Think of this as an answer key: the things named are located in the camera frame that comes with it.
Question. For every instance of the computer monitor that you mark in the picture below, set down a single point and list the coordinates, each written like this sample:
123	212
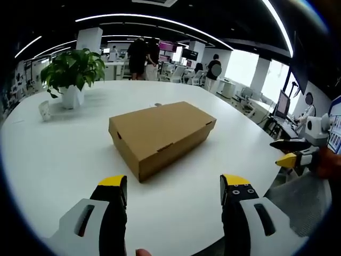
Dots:
282	105

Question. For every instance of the long ceiling light strip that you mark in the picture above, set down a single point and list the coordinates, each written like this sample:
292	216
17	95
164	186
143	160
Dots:
160	22
279	26

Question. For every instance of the white office chair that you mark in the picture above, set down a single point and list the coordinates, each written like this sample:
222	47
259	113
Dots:
177	73
198	77

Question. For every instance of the blue white display board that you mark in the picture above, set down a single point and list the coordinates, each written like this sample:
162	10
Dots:
336	125

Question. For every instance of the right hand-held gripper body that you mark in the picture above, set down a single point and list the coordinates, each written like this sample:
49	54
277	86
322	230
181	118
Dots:
315	130

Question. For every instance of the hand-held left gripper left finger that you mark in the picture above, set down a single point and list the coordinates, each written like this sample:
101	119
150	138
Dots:
105	213

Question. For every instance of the brown cardboard shoe box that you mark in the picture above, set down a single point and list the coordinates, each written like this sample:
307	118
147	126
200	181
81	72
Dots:
160	133

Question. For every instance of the person's left hand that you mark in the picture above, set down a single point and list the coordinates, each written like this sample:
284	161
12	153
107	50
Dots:
143	252

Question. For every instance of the green potted plant white pot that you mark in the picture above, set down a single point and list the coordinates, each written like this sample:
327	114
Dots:
72	72

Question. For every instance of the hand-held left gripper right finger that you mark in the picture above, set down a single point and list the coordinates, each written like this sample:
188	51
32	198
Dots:
239	213

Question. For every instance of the person's right hand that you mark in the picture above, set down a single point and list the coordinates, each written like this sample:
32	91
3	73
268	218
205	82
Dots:
330	162

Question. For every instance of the grey fabric chair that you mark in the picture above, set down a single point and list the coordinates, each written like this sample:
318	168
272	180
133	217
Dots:
301	202

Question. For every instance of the white paper cup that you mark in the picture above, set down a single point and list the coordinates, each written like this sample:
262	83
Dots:
44	111

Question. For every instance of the dark office desk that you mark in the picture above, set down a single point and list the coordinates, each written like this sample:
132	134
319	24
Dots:
285	129

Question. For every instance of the small grey flat object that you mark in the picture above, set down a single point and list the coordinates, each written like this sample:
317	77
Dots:
158	104

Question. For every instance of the large dark wall screen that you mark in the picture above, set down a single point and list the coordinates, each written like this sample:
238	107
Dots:
299	66

